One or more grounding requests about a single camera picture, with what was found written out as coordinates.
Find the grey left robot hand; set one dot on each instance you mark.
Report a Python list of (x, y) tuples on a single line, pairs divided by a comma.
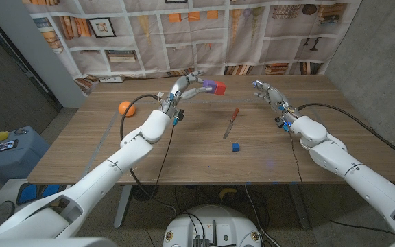
[(178, 91)]

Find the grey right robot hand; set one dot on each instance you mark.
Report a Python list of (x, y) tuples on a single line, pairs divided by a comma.
[(276, 97)]

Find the purple magnetic block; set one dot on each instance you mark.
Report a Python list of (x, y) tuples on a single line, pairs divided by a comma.
[(209, 85)]

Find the red magnetic block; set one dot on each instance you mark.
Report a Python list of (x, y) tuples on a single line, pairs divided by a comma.
[(220, 88)]

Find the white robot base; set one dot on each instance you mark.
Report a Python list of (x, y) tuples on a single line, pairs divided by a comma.
[(214, 223)]

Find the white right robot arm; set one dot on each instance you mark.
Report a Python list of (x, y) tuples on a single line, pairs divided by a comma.
[(355, 171)]

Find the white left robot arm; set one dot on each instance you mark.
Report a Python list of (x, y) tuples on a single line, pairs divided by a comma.
[(108, 171)]

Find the orange ball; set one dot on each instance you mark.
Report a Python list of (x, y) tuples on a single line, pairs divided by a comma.
[(127, 109)]

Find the yellow lemon toy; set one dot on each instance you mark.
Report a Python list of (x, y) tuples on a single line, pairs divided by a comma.
[(1, 136)]

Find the printed bookshelf backdrop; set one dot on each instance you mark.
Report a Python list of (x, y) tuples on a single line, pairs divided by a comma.
[(197, 37)]

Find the small blue block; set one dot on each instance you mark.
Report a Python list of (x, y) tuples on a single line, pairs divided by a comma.
[(235, 147)]

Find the white power strip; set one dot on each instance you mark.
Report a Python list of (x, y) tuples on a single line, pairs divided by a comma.
[(111, 79)]

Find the yellow object under table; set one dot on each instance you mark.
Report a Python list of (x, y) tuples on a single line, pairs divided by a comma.
[(227, 193)]

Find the black round floor object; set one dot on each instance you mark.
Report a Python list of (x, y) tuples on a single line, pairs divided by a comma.
[(142, 193)]

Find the grey table leg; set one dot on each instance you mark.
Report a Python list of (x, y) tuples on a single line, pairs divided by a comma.
[(122, 209), (300, 209)]

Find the black antenna on base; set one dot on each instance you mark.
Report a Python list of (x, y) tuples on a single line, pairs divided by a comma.
[(214, 233)]

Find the blue pad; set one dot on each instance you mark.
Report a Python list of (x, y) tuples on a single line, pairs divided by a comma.
[(51, 190), (27, 193)]

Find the blue-grey stool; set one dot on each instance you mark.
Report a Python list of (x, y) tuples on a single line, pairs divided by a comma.
[(19, 161)]

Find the grey sneaker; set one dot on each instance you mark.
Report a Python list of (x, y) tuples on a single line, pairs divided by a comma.
[(2, 213)]

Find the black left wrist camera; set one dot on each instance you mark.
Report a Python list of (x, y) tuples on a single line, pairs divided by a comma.
[(178, 116)]

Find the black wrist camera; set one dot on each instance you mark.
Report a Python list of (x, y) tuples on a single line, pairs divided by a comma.
[(282, 124), (178, 116)]

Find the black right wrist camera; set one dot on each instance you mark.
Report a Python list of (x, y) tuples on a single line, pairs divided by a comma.
[(282, 124)]

